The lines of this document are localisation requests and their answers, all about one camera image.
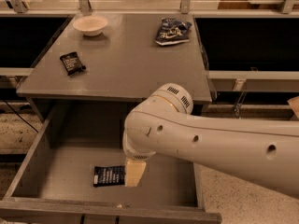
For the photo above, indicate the grey cabinet counter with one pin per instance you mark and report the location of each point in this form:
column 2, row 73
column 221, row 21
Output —
column 124, row 65

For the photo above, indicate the black snack bar wrapper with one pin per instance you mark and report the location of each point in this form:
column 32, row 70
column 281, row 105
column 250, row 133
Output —
column 72, row 63

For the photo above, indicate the white paper bowl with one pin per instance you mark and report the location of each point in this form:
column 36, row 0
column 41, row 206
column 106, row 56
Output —
column 90, row 25

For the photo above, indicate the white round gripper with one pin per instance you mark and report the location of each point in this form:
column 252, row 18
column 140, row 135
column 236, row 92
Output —
column 135, row 153

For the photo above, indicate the dark blue rxbar wrapper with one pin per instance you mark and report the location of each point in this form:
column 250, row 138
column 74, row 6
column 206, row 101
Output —
column 108, row 176

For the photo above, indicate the blue crumpled chip bag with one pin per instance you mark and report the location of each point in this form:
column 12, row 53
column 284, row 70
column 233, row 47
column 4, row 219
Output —
column 172, row 31

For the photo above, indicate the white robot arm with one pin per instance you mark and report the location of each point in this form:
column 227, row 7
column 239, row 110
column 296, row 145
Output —
column 264, row 152

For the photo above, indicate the metal railing frame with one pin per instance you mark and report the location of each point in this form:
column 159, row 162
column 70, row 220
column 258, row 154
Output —
column 193, row 7

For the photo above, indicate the grey open top drawer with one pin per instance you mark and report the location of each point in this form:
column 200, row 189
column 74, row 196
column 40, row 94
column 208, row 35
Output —
column 54, row 184

